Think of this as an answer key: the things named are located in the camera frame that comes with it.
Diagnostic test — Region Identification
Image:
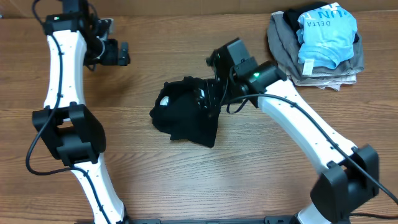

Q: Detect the black t-shirt with logo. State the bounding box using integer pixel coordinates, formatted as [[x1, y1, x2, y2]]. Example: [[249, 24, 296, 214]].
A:
[[150, 77, 219, 147]]

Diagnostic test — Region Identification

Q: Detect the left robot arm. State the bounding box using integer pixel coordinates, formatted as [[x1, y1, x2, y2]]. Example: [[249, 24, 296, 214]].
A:
[[25, 0, 131, 223]]

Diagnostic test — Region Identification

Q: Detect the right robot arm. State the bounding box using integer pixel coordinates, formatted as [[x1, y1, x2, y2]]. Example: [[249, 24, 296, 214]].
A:
[[198, 38, 379, 223]]

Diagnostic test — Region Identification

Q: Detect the grey folded garment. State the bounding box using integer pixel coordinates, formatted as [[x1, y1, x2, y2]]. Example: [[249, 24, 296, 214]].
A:
[[267, 11, 364, 80]]

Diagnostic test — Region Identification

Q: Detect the black folded garment in pile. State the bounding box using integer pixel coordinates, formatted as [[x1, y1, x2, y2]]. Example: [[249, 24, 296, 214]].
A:
[[284, 2, 358, 46]]

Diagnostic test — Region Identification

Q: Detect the beige folded garment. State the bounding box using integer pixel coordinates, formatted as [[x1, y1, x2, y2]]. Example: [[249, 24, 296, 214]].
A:
[[277, 63, 356, 91]]

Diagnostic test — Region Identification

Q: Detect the light blue folded shirt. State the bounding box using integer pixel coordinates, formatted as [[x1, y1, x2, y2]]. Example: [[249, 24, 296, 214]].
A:
[[297, 2, 358, 75]]

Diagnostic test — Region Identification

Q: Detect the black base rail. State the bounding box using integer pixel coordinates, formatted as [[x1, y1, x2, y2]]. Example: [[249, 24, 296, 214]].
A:
[[118, 215, 300, 224]]

